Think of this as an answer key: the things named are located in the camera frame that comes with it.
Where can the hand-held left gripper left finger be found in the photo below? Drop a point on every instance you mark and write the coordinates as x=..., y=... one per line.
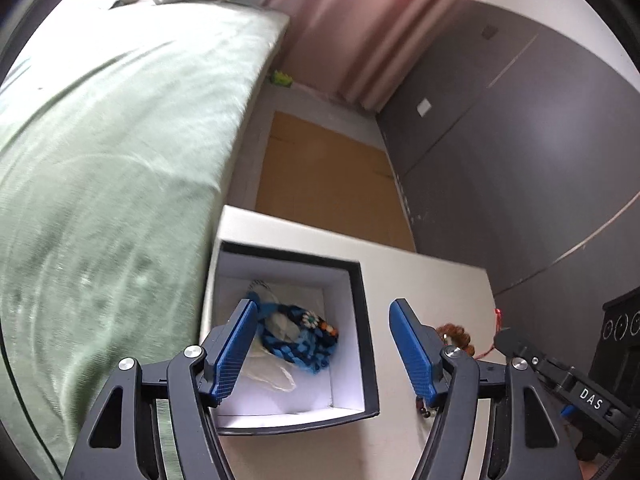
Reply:
x=235, y=345

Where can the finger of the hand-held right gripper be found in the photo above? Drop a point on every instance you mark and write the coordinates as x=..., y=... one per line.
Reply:
x=520, y=347

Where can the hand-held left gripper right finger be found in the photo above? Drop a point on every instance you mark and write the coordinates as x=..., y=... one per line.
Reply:
x=412, y=350

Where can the black jewelry box white inside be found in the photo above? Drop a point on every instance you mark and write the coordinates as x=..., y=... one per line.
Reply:
x=350, y=360

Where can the clear plastic bag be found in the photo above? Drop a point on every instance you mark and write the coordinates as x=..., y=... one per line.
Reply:
x=272, y=375

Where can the black box with white circles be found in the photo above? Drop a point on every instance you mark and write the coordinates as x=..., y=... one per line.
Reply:
x=620, y=330

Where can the flat brown cardboard sheet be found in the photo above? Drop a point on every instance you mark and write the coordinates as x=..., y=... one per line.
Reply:
x=325, y=185

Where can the green blanket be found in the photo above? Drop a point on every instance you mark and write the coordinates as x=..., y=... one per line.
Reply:
x=115, y=170

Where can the small green toy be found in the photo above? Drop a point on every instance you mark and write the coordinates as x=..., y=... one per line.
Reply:
x=281, y=78

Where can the pink curtain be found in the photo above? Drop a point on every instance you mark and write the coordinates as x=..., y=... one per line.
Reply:
x=360, y=25

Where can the white wall outlet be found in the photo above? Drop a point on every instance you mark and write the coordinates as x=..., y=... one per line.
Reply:
x=424, y=107

